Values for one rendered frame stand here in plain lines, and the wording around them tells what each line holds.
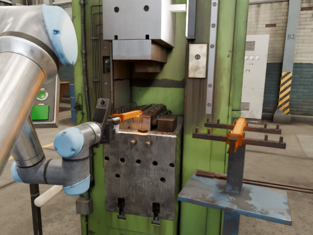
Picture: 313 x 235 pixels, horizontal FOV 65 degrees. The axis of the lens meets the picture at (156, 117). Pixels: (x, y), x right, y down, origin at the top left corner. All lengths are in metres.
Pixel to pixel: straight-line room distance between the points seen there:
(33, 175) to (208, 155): 0.91
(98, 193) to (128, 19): 1.05
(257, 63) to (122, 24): 5.35
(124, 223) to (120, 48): 0.92
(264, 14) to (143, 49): 6.11
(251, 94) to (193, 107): 5.14
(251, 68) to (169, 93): 4.85
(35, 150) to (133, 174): 0.66
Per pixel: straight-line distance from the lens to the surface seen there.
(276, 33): 7.11
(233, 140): 0.75
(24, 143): 0.72
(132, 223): 1.43
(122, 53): 1.26
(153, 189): 1.29
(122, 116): 1.00
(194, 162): 1.41
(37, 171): 0.78
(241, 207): 0.98
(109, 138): 0.87
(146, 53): 1.22
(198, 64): 1.30
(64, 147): 0.69
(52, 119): 1.30
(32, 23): 0.51
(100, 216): 1.74
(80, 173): 0.73
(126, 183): 1.32
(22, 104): 0.44
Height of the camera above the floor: 1.21
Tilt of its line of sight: 11 degrees down
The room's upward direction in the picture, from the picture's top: 1 degrees clockwise
